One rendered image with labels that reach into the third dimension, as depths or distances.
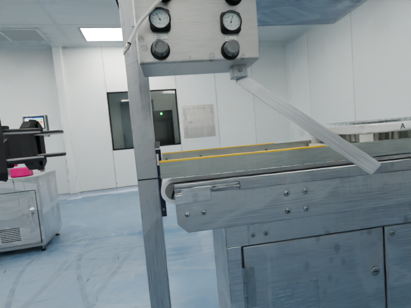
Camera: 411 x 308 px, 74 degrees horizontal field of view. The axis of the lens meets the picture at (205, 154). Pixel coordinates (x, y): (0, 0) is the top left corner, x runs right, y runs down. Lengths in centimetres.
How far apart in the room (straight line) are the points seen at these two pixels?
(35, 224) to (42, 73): 359
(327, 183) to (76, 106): 555
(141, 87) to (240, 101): 540
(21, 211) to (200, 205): 278
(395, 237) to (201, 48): 63
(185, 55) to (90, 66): 552
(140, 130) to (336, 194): 53
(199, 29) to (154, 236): 59
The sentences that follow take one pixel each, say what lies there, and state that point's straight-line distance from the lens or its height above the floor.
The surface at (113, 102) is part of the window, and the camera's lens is 583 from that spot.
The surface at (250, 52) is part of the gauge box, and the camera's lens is 54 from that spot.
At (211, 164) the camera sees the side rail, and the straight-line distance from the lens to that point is 53.
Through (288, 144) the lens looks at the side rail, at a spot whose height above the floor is 97.
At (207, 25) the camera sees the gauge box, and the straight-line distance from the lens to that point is 53.
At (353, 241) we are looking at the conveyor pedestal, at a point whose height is 74.
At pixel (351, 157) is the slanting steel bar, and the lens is 53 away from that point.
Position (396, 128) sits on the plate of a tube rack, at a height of 100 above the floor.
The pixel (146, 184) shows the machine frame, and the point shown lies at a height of 89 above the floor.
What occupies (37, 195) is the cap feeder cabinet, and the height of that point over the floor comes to 56.
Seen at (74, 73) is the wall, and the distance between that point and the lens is 603.
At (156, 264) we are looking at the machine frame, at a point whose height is 64.
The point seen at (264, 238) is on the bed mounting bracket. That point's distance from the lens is 64.
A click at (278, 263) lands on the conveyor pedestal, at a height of 71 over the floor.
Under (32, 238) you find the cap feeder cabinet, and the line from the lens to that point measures 327.
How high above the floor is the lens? 102
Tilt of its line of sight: 4 degrees down
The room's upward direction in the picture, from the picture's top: 5 degrees counter-clockwise
